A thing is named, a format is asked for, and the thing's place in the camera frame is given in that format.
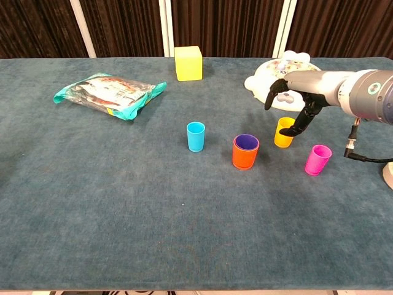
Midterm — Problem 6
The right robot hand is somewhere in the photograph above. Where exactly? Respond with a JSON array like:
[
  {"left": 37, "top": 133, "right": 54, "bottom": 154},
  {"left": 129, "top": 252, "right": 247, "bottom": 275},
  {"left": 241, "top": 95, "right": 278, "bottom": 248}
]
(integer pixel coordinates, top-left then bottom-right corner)
[{"left": 264, "top": 69, "right": 342, "bottom": 138}]

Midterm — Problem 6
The yellow plastic cup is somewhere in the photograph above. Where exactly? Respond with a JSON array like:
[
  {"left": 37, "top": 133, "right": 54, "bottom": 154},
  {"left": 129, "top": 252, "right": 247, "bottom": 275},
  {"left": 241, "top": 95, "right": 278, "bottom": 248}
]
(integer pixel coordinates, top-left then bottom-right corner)
[{"left": 274, "top": 117, "right": 297, "bottom": 149}]

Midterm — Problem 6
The pink plastic cup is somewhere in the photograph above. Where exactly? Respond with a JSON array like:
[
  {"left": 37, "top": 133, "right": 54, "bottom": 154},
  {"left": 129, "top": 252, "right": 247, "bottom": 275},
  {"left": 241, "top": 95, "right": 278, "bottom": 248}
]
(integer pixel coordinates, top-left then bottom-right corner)
[{"left": 305, "top": 144, "right": 333, "bottom": 176}]

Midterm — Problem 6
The purple plastic cup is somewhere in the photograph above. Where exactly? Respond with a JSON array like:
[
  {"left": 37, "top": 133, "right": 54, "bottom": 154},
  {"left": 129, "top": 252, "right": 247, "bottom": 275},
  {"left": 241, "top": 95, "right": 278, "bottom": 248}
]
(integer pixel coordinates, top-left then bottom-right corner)
[{"left": 235, "top": 133, "right": 259, "bottom": 151}]

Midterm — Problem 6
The blue plastic cup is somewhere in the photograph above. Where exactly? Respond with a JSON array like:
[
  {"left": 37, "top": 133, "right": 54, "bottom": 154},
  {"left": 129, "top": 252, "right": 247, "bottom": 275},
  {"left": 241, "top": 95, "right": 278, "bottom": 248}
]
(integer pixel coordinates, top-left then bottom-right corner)
[{"left": 186, "top": 121, "right": 206, "bottom": 153}]

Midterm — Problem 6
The orange plastic cup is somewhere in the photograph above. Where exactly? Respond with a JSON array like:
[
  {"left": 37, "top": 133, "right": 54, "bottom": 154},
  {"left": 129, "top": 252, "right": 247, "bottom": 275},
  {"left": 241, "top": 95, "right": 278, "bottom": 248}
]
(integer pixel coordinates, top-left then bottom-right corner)
[{"left": 232, "top": 133, "right": 260, "bottom": 170}]

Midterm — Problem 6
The white bear-shaped plate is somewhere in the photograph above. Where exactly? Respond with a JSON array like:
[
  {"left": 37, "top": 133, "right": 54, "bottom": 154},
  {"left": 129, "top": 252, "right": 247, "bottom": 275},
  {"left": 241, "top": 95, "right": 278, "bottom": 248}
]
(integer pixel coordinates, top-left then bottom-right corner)
[{"left": 244, "top": 50, "right": 323, "bottom": 112}]

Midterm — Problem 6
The yellow foam cube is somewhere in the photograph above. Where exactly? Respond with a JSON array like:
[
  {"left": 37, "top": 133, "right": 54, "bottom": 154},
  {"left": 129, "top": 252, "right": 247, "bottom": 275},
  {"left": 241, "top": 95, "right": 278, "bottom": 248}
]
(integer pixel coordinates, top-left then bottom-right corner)
[{"left": 174, "top": 45, "right": 203, "bottom": 82}]

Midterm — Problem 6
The teal snack bag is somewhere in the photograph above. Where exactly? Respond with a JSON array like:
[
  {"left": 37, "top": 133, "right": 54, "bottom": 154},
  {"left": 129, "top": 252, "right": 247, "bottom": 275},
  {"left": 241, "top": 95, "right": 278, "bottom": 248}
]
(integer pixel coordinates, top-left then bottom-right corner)
[{"left": 53, "top": 73, "right": 168, "bottom": 121}]

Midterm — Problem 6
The teal table cloth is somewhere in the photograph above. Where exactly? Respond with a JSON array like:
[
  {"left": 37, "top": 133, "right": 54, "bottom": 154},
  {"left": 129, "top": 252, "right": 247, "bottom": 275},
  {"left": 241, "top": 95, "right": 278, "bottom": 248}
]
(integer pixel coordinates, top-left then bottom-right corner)
[{"left": 0, "top": 57, "right": 393, "bottom": 291}]

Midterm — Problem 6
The white partition post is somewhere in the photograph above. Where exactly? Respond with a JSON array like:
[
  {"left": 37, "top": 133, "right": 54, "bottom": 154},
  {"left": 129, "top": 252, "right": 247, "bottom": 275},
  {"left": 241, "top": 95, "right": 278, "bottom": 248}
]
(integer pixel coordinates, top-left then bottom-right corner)
[
  {"left": 69, "top": 0, "right": 98, "bottom": 58},
  {"left": 272, "top": 0, "right": 298, "bottom": 58},
  {"left": 158, "top": 0, "right": 175, "bottom": 58}
]

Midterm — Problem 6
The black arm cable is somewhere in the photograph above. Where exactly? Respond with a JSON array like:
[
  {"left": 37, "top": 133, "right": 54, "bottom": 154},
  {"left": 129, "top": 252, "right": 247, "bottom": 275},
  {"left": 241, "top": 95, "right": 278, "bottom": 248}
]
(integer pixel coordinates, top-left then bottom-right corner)
[{"left": 343, "top": 118, "right": 393, "bottom": 162}]

